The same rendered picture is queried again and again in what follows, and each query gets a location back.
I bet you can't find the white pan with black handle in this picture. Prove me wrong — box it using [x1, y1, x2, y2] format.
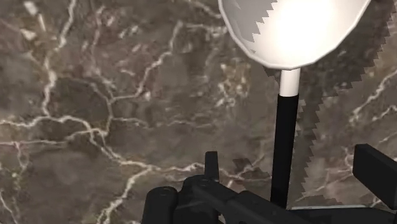
[218, 0, 372, 209]

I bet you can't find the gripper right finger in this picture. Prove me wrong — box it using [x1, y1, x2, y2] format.
[352, 143, 397, 211]

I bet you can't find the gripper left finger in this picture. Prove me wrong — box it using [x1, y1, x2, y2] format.
[141, 151, 291, 224]

